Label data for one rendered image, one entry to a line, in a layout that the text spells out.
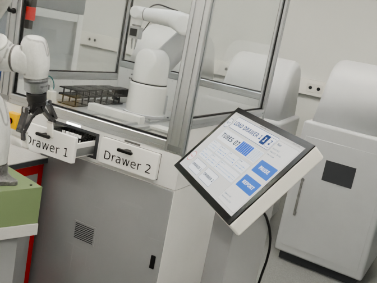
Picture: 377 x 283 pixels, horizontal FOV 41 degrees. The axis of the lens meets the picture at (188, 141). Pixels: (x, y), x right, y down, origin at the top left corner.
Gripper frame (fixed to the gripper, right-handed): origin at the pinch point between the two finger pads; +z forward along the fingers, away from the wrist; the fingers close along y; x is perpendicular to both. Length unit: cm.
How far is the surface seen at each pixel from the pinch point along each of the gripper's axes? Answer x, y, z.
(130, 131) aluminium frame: -26.8, 25.3, -3.0
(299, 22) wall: 5, 356, -6
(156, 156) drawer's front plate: -41.8, 22.4, 3.1
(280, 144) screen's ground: -100, -6, -29
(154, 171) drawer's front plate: -42.2, 21.1, 9.0
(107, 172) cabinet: -18.8, 21.2, 16.7
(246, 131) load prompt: -84, 7, -24
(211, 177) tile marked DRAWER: -81, -9, -13
